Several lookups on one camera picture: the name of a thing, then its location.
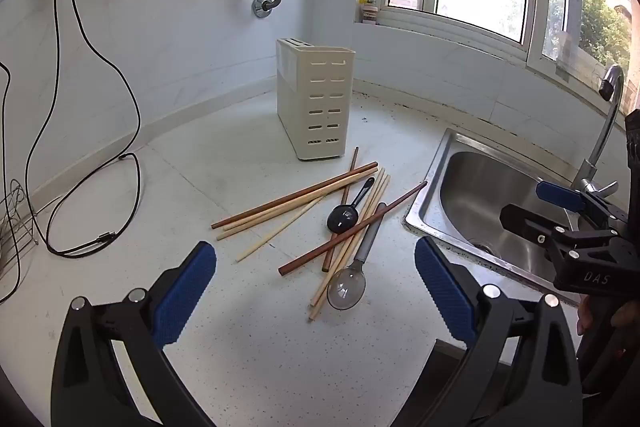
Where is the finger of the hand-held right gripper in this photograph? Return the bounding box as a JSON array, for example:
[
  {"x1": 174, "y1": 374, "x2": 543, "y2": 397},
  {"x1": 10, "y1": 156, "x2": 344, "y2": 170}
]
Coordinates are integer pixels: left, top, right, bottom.
[
  {"x1": 499, "y1": 203, "x2": 626, "y2": 264},
  {"x1": 535, "y1": 179, "x2": 629, "y2": 224}
]

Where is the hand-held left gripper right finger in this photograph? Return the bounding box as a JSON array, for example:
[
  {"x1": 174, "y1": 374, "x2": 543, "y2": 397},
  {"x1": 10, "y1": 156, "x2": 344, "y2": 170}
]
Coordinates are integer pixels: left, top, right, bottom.
[{"x1": 414, "y1": 236, "x2": 585, "y2": 427}]

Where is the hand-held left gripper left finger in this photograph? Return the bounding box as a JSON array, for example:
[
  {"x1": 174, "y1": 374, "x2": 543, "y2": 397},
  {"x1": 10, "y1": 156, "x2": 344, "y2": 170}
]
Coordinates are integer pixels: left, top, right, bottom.
[{"x1": 50, "y1": 241, "x2": 218, "y2": 427}]

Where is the grey translucent spoon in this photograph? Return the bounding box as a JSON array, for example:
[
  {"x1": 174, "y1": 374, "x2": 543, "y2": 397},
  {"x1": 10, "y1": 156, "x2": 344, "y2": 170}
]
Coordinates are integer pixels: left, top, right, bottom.
[{"x1": 326, "y1": 202, "x2": 388, "y2": 312}]

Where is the dark brown wooden chopstick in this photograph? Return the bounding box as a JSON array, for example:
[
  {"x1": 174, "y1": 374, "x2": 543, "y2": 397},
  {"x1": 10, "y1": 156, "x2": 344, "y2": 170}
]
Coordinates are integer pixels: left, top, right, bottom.
[
  {"x1": 322, "y1": 147, "x2": 360, "y2": 272},
  {"x1": 211, "y1": 162, "x2": 379, "y2": 230},
  {"x1": 278, "y1": 180, "x2": 429, "y2": 278}
]

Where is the black plastic spoon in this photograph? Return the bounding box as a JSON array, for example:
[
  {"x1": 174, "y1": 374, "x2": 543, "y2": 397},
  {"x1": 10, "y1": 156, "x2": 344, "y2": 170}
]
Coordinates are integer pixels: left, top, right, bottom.
[{"x1": 326, "y1": 177, "x2": 376, "y2": 234}]

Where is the cream plastic utensil holder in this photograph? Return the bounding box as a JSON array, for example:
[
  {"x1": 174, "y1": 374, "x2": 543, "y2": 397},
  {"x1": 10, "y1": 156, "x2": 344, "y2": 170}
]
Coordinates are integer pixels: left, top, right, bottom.
[{"x1": 276, "y1": 38, "x2": 357, "y2": 162}]

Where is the person's right hand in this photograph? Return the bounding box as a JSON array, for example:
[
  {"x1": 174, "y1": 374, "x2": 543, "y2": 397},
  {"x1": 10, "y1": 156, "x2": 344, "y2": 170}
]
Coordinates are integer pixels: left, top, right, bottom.
[{"x1": 575, "y1": 295, "x2": 640, "y2": 338}]

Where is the stainless steel sink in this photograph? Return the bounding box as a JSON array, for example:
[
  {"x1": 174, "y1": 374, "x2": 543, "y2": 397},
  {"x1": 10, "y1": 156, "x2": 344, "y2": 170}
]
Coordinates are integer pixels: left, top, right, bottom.
[{"x1": 405, "y1": 127, "x2": 640, "y2": 308}]

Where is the chrome faucet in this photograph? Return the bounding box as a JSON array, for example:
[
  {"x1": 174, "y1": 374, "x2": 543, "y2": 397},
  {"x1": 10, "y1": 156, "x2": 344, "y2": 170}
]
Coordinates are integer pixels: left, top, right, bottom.
[{"x1": 570, "y1": 64, "x2": 628, "y2": 195}]

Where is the green tree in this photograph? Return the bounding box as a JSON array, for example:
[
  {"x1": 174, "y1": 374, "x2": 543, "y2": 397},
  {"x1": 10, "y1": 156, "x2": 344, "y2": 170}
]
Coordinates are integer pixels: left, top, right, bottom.
[{"x1": 547, "y1": 0, "x2": 636, "y2": 68}]

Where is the black cable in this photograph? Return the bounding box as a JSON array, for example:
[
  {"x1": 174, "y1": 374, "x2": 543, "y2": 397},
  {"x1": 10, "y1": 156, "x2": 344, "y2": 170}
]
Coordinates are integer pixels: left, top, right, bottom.
[
  {"x1": 22, "y1": 0, "x2": 66, "y2": 228},
  {"x1": 0, "y1": 62, "x2": 12, "y2": 208},
  {"x1": 45, "y1": 0, "x2": 146, "y2": 258}
]

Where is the metal wire rack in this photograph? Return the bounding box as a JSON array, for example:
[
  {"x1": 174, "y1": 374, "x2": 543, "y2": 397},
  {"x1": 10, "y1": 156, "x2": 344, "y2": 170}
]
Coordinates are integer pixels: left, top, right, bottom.
[{"x1": 0, "y1": 179, "x2": 40, "y2": 295}]

